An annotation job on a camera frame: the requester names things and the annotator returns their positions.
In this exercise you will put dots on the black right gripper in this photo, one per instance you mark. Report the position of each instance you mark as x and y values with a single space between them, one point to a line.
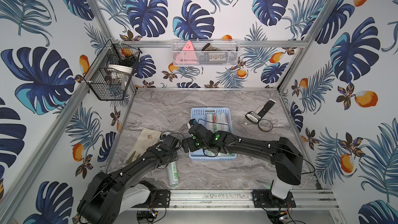
189 141

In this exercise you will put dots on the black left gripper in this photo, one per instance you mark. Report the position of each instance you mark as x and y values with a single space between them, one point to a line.
173 141

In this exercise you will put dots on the plastic wrap roll green label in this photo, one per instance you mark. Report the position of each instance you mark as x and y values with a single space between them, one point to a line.
217 124

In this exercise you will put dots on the plastic wrap roll red logo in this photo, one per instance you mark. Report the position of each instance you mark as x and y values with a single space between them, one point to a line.
225 122

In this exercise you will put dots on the plastic wrap roll with barcode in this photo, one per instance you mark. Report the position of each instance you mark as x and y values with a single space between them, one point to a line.
210 122

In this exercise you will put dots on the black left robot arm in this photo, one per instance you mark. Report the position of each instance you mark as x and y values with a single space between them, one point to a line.
102 202

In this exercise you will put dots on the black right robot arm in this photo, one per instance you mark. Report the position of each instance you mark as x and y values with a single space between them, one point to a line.
286 158

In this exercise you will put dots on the light blue perforated plastic basket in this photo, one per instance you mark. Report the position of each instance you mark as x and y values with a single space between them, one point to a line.
199 114

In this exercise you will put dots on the beige cloth pouch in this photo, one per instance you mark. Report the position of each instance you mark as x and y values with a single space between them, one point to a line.
146 139

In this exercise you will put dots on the black handheld remote tool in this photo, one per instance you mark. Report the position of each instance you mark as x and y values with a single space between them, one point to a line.
260 112

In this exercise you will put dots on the pink triangular item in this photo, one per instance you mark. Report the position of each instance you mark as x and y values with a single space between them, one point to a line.
186 56

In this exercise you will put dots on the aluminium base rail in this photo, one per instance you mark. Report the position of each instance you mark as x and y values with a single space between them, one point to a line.
227 200

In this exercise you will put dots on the white wire wall shelf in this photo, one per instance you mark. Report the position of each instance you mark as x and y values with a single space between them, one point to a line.
221 52

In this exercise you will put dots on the black wire wall basket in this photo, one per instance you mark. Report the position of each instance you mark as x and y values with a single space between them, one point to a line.
110 75

